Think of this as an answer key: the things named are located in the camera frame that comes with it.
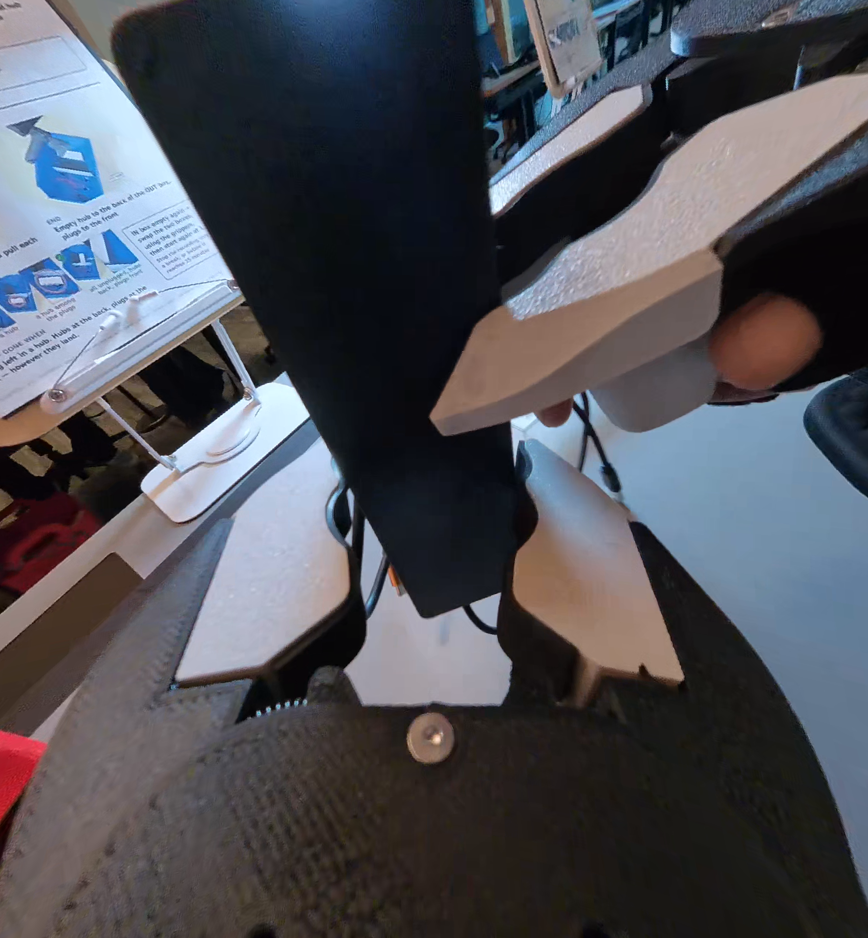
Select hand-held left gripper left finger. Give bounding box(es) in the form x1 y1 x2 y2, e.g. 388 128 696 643
174 437 369 686

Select printed instruction sheet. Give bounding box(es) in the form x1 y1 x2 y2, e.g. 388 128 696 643
0 0 236 420

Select person's right hand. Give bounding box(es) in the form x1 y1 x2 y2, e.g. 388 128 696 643
707 293 825 405

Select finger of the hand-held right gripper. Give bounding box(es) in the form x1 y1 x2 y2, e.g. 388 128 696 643
429 68 868 439
488 83 656 218

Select instruction sheet on stand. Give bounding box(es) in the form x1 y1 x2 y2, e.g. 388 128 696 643
0 0 312 526

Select thin black cable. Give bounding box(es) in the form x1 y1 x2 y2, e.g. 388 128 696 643
569 392 623 493

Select orange plug braided cable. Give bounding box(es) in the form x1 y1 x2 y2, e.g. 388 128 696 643
323 480 407 620

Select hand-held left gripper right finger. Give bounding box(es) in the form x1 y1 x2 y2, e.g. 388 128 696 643
496 438 686 691

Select wooden document stand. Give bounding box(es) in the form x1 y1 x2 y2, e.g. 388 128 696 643
523 0 605 101

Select black textured wrist pad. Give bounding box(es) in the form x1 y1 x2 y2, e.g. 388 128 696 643
803 361 868 518

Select black usb hub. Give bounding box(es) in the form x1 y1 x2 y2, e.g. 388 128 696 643
110 0 521 620

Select red bag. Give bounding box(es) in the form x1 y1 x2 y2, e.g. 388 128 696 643
0 492 104 596

